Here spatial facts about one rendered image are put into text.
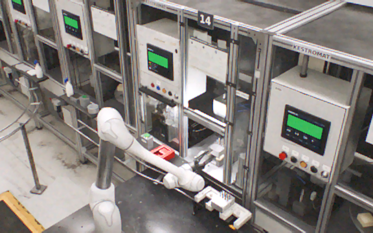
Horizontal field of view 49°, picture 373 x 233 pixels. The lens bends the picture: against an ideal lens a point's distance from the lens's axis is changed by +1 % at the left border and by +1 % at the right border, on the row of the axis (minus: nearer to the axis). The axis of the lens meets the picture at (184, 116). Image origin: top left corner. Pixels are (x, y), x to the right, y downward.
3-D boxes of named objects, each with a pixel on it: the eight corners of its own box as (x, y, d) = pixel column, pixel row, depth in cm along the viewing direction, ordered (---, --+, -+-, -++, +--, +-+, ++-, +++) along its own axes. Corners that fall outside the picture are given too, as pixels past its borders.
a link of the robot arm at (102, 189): (90, 221, 268) (85, 199, 285) (115, 217, 275) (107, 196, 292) (101, 119, 233) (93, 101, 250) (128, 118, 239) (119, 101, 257)
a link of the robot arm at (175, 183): (179, 178, 277) (192, 182, 267) (162, 189, 268) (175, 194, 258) (175, 164, 273) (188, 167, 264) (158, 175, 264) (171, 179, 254)
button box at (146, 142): (141, 147, 312) (140, 135, 306) (149, 144, 317) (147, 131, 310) (147, 152, 307) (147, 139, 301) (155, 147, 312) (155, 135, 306)
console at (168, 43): (137, 85, 300) (133, 25, 276) (166, 73, 318) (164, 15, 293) (177, 105, 275) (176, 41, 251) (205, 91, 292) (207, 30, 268)
